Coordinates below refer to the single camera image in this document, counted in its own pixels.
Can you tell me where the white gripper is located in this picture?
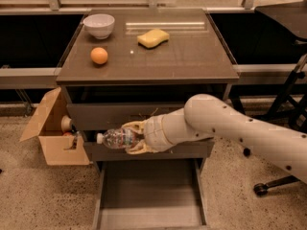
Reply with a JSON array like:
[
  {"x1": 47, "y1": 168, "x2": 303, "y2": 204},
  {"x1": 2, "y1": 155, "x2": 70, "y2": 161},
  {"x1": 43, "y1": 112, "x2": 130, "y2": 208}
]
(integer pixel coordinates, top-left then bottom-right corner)
[{"x1": 122, "y1": 115, "x2": 174, "y2": 154}]

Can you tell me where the clear plastic water bottle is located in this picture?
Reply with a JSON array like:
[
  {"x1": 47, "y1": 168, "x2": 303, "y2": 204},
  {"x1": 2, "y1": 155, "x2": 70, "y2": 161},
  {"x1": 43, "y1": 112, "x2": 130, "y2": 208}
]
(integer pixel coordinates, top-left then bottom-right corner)
[{"x1": 96, "y1": 128, "x2": 142, "y2": 150}]

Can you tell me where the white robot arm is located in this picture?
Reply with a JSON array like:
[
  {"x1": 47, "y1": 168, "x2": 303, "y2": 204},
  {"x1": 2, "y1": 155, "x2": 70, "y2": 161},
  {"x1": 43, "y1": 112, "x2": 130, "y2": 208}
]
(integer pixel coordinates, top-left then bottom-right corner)
[{"x1": 125, "y1": 94, "x2": 307, "y2": 183}]

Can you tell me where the bottom grey open drawer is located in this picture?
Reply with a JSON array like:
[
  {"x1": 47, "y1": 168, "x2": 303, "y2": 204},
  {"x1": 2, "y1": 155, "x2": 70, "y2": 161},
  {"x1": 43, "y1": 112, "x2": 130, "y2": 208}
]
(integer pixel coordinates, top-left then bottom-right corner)
[{"x1": 92, "y1": 159, "x2": 209, "y2": 230}]

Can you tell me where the middle grey drawer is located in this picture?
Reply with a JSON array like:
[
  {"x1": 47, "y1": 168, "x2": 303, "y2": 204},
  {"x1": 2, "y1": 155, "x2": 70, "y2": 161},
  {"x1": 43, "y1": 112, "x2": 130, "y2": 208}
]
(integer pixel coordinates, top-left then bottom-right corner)
[{"x1": 83, "y1": 139, "x2": 214, "y2": 161}]

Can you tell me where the small bottle in box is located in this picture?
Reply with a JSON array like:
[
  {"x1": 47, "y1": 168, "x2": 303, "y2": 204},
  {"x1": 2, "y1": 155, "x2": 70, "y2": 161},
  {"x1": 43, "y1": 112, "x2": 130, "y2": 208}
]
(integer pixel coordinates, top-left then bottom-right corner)
[{"x1": 71, "y1": 131, "x2": 80, "y2": 150}]

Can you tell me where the top grey drawer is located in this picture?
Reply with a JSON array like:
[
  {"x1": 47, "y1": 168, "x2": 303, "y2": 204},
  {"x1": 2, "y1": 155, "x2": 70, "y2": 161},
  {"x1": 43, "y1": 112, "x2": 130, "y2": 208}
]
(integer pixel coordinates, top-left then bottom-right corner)
[{"x1": 66, "y1": 103, "x2": 184, "y2": 130}]

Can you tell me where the grey drawer cabinet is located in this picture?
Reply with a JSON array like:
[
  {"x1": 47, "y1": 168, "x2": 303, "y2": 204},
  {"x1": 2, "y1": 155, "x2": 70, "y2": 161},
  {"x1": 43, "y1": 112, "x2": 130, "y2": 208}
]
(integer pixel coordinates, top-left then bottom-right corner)
[{"x1": 56, "y1": 7, "x2": 241, "y2": 230}]

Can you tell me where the white round object in box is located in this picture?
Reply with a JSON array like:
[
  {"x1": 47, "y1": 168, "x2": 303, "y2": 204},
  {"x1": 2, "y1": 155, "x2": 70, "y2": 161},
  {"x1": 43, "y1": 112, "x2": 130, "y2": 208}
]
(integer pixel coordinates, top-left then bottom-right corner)
[{"x1": 60, "y1": 115, "x2": 72, "y2": 132}]

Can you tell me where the open cardboard box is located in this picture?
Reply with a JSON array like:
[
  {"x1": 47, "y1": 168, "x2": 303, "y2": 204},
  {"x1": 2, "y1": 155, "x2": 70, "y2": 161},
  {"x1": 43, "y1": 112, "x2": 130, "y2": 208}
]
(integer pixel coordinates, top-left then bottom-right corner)
[{"x1": 20, "y1": 87, "x2": 89, "y2": 166}]

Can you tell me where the orange fruit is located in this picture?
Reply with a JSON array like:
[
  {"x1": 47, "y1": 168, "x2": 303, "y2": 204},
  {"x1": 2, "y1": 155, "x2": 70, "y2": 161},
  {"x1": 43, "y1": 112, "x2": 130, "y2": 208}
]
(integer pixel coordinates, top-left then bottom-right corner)
[{"x1": 90, "y1": 47, "x2": 108, "y2": 64}]

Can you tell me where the yellow sponge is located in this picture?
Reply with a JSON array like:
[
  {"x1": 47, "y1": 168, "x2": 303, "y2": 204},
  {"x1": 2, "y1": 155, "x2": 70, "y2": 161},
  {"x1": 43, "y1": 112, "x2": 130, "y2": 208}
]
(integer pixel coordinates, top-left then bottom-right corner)
[{"x1": 137, "y1": 29, "x2": 170, "y2": 49}]

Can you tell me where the white ceramic bowl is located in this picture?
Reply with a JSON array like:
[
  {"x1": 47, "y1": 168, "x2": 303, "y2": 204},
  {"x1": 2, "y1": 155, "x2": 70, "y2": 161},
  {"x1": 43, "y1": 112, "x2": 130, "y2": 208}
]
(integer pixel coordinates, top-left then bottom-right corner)
[{"x1": 83, "y1": 13, "x2": 115, "y2": 39}]

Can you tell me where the black office chair base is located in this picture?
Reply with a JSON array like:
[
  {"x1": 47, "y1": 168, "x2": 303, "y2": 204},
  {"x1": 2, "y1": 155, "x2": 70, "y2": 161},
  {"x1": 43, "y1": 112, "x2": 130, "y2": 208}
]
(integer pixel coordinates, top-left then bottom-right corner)
[{"x1": 253, "y1": 175, "x2": 299, "y2": 196}]

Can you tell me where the black side table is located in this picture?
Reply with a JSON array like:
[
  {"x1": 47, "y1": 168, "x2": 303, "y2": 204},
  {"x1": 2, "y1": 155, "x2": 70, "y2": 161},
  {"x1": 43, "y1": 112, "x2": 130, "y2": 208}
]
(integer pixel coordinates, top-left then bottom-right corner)
[{"x1": 224, "y1": 0, "x2": 307, "y2": 156}]

